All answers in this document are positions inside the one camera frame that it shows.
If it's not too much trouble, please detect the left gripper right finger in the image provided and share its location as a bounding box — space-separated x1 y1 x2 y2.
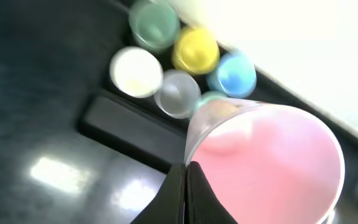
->
186 161 239 224

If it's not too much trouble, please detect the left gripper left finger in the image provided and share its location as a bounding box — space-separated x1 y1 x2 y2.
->
131 163 186 224

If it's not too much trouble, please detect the pink cup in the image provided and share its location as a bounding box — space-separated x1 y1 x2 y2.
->
183 98 346 224

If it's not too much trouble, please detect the black tray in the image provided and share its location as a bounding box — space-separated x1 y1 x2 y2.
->
78 0 358 220

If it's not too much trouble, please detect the green cup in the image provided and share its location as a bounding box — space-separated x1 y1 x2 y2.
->
128 0 181 53
194 91 229 112

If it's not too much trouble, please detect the grey cup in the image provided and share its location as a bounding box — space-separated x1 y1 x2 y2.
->
153 69 203 120

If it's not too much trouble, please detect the blue cup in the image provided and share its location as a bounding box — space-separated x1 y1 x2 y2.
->
206 50 257 99

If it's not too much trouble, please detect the white cup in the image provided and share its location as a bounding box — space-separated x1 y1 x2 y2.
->
109 46 164 99

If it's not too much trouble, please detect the yellow cup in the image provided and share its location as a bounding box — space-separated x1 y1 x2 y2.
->
171 26 221 76

